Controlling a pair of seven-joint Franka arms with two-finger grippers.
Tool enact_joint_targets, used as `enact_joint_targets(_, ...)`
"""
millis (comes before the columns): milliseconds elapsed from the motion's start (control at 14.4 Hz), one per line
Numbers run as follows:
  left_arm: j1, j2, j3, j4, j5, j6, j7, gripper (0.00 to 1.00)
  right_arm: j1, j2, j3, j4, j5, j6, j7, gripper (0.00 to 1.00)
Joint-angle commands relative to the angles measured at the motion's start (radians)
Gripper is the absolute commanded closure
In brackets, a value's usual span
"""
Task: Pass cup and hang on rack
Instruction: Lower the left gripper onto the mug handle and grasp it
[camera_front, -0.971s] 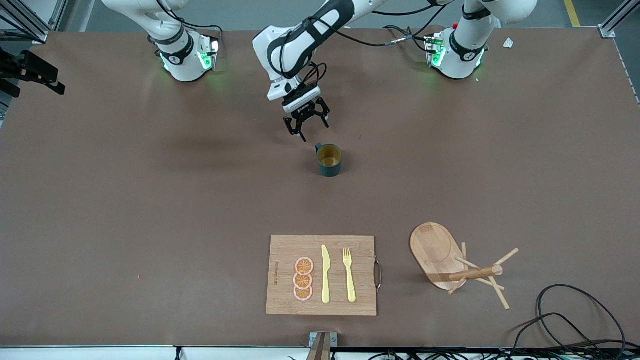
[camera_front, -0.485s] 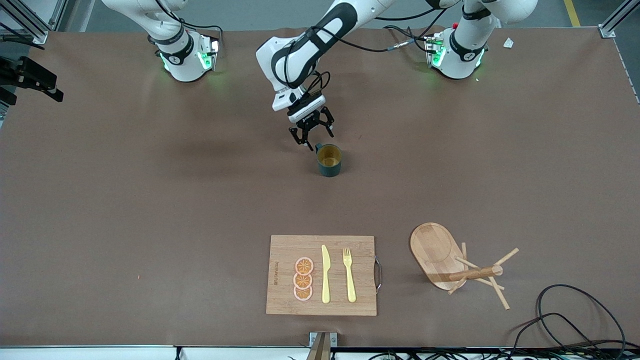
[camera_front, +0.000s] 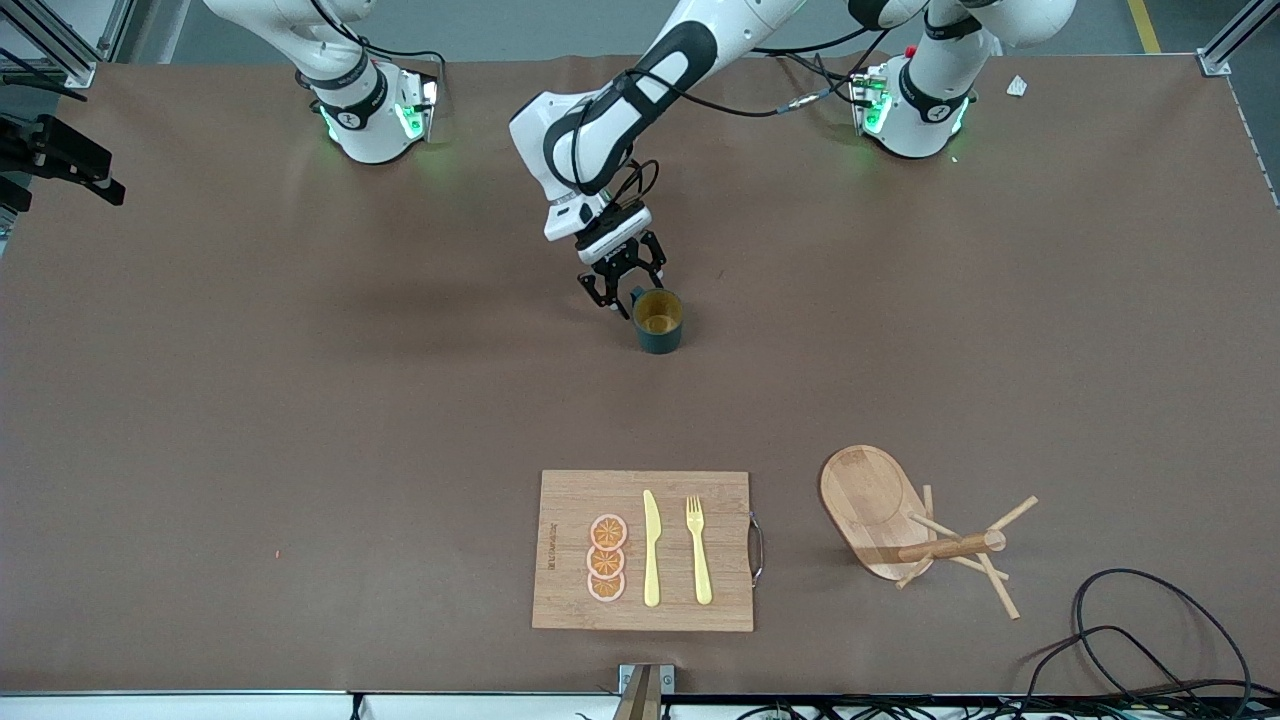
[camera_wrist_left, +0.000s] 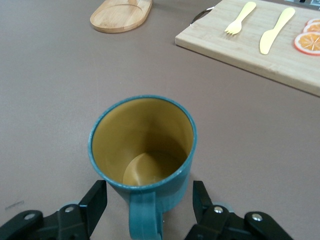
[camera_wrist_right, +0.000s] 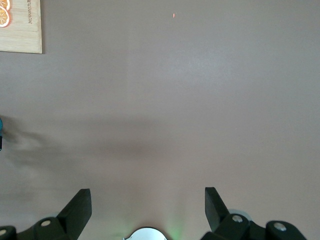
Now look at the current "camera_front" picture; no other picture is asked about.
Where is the dark green cup yellow inside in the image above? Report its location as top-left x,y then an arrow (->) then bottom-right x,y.
630,287 -> 686,355

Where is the wooden cup rack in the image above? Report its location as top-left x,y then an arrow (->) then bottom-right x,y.
820,445 -> 1039,621

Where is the yellow plastic knife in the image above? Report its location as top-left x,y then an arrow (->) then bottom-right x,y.
642,489 -> 663,608

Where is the yellow plastic fork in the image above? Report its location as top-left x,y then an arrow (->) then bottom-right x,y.
685,496 -> 714,606

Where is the aluminium frame post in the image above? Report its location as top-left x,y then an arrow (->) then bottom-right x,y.
1198,0 -> 1280,77
0,0 -> 131,89

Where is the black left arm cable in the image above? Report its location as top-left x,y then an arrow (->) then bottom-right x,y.
570,0 -> 921,211

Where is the black left base cable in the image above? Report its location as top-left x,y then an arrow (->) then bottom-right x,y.
768,50 -> 861,106

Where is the black base cable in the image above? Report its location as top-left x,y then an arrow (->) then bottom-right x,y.
768,50 -> 861,106
290,0 -> 448,71

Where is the black right base cable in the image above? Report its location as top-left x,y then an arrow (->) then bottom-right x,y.
290,0 -> 448,71

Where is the bamboo cutting board metal handle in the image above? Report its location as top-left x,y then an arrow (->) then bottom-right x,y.
532,470 -> 766,633

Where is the metal table clamp bracket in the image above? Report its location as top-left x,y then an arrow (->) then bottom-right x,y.
615,663 -> 675,720

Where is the white table edge rail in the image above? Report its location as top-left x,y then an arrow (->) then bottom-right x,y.
0,690 -> 621,720

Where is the black looped cable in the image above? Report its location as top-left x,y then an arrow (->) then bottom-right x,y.
1073,568 -> 1253,701
1020,625 -> 1201,701

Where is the black cable bundle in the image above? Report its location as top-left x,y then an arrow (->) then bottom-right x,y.
690,695 -> 1280,720

